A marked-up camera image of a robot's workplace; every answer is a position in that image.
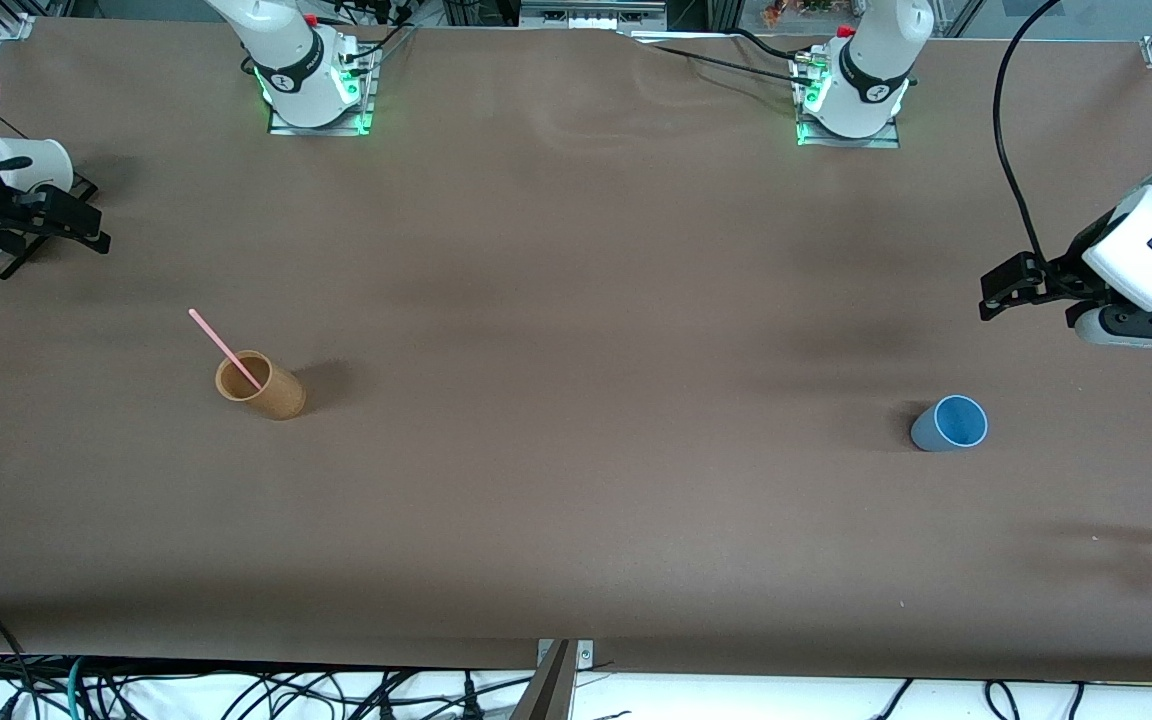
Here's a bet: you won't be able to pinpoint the blue cup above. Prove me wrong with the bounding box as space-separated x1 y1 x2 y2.
911 394 989 453

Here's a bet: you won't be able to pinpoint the pink chopstick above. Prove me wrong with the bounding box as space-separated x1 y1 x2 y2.
188 308 263 390

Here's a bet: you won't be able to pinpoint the white cup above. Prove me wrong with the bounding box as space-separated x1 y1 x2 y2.
0 137 74 196

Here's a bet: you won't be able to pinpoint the black cup rack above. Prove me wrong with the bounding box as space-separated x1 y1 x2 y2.
0 172 102 281

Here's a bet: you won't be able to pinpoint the bamboo cup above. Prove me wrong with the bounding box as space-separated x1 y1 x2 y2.
214 349 307 421

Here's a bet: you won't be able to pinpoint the grey metal device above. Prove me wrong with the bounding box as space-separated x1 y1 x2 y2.
519 0 669 31

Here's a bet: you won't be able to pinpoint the dark metal pole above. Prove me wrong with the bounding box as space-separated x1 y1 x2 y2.
511 640 577 720

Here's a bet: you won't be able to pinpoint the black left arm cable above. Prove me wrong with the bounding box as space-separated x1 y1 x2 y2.
993 0 1064 263

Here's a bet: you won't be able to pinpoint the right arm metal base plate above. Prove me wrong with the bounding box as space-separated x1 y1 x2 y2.
268 42 378 136

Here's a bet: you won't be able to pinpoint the short black tabletop cable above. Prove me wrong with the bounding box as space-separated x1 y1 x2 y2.
731 27 819 63

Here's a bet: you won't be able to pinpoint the black base plug cables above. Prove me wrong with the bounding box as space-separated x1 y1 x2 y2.
321 0 419 63

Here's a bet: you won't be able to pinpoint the long black tabletop cable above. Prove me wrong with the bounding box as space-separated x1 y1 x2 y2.
636 38 805 77

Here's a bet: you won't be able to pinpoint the silver table bracket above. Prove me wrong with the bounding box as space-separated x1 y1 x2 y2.
536 638 595 669

